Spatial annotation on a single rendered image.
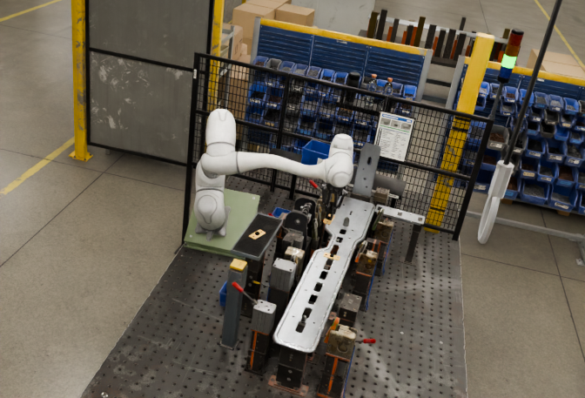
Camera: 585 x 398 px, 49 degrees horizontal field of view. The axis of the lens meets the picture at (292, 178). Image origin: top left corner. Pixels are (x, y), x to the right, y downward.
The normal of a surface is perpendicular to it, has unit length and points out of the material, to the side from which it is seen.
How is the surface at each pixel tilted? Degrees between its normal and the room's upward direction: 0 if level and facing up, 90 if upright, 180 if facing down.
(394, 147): 90
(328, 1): 90
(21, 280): 0
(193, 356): 0
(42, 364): 0
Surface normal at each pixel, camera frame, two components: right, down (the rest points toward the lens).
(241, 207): -0.01, -0.36
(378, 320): 0.14, -0.88
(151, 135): -0.19, 0.52
